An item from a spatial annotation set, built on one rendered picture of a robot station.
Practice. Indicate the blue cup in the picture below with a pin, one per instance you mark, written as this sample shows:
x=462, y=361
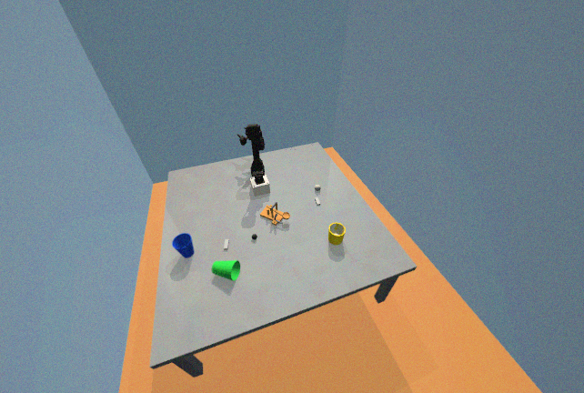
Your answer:
x=183, y=245

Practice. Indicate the green cup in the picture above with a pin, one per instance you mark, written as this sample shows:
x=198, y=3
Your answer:
x=227, y=269

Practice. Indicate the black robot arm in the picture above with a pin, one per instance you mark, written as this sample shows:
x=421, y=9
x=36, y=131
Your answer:
x=254, y=132

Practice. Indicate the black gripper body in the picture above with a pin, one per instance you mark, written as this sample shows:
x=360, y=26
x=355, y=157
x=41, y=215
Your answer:
x=243, y=140

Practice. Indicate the yellow open cylinder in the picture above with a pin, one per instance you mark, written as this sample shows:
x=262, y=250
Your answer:
x=336, y=234

